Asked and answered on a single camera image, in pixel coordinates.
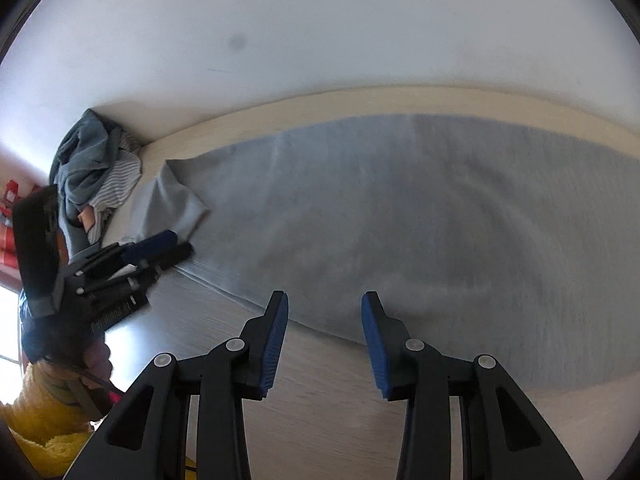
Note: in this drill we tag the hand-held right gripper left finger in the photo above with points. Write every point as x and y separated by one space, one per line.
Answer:
275 345

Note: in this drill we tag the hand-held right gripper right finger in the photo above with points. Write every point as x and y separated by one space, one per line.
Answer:
375 345

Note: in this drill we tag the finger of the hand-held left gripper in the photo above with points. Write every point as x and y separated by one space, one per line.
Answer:
172 257
155 244

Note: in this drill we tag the grey sweatpants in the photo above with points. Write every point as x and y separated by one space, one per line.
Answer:
400 220

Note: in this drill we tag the person's left forearm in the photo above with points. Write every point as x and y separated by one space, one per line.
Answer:
45 420

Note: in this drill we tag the person's left hand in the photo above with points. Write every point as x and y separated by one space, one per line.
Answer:
99 362

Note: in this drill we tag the grey striped shirt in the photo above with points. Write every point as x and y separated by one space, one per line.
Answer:
120 182

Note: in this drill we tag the pink cloth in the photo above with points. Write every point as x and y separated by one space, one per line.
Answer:
87 220

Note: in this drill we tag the red checked cloth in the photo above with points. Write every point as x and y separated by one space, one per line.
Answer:
10 240

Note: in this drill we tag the blue jeans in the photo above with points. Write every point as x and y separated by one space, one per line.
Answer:
82 160

